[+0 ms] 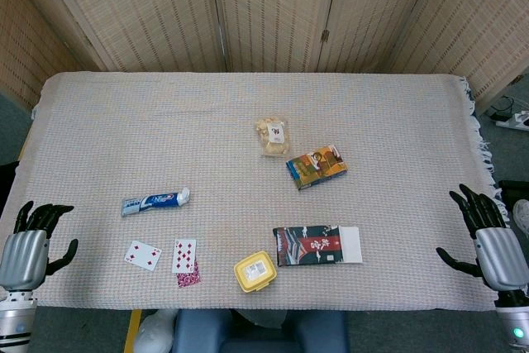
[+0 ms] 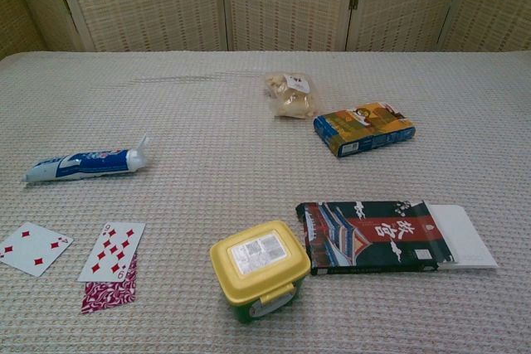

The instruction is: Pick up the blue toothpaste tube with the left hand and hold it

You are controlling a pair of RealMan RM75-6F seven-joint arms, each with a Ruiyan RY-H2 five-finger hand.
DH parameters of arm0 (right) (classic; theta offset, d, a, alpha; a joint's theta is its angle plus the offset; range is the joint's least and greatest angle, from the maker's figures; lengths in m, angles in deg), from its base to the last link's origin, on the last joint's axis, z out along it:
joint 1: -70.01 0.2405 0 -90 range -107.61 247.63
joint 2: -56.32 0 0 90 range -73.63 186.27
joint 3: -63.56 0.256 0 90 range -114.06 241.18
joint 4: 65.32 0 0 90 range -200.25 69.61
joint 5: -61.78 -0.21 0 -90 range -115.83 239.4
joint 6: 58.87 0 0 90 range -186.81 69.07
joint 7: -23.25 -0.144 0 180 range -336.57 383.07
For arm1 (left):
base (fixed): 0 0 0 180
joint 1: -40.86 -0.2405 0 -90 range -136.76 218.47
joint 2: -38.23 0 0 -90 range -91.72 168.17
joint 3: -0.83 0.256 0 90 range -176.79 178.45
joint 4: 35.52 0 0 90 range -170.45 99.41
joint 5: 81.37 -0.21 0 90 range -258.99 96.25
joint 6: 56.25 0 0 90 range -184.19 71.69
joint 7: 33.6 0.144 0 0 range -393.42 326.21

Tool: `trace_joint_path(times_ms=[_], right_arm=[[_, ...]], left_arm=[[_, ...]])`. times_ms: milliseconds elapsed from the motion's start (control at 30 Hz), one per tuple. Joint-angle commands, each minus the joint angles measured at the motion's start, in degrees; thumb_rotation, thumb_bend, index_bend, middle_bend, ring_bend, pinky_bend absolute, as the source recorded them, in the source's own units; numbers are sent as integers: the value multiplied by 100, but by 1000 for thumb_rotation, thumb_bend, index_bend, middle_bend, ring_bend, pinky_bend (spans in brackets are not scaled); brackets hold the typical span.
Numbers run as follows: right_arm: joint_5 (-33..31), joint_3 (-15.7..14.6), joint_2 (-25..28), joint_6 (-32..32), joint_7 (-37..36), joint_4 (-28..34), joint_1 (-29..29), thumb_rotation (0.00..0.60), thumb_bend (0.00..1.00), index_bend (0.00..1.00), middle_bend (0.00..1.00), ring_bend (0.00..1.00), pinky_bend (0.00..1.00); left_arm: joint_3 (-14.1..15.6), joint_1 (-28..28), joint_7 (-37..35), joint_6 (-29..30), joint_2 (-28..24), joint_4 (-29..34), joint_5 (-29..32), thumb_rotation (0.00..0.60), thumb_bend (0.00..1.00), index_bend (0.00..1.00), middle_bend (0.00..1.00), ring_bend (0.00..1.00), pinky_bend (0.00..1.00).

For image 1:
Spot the black power cable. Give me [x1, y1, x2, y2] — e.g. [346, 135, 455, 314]
[489, 95, 522, 119]

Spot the white shoe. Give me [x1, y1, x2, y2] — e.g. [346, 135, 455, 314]
[512, 198, 529, 238]

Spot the pale woven tablecloth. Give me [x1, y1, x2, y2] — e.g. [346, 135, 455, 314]
[0, 71, 508, 312]

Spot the blue padded base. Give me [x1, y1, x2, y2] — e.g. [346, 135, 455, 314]
[171, 309, 350, 353]

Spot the colourful blue and orange box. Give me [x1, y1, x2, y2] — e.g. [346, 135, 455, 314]
[285, 145, 349, 192]

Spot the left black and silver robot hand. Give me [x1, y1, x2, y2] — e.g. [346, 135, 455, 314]
[0, 200, 79, 293]

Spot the clear bag of snacks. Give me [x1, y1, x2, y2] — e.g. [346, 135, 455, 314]
[254, 118, 291, 159]

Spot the white book in slipcase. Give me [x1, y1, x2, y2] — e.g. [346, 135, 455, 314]
[338, 226, 364, 265]

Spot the face-down red patterned card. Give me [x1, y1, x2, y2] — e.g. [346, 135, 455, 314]
[176, 260, 202, 288]

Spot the white rounded cover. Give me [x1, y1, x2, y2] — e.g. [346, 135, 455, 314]
[134, 308, 179, 353]

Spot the nine of diamonds card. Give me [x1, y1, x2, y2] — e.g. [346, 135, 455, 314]
[171, 238, 198, 274]

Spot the dark printed slipcase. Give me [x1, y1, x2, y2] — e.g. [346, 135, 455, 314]
[272, 225, 344, 268]

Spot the four of diamonds card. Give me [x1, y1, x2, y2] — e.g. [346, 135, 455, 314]
[124, 240, 163, 273]

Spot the yellow lidded plastic container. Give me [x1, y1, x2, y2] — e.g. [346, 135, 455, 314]
[233, 250, 278, 294]

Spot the yellow floor tape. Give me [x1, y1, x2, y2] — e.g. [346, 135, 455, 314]
[123, 309, 144, 353]

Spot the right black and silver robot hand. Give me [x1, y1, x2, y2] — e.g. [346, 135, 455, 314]
[436, 183, 529, 293]

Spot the white power strip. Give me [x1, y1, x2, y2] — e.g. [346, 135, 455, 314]
[494, 111, 529, 133]

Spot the woven folding screen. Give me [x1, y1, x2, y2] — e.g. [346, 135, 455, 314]
[0, 0, 529, 114]

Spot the blue and white toothpaste tube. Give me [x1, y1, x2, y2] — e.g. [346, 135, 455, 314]
[120, 186, 191, 218]

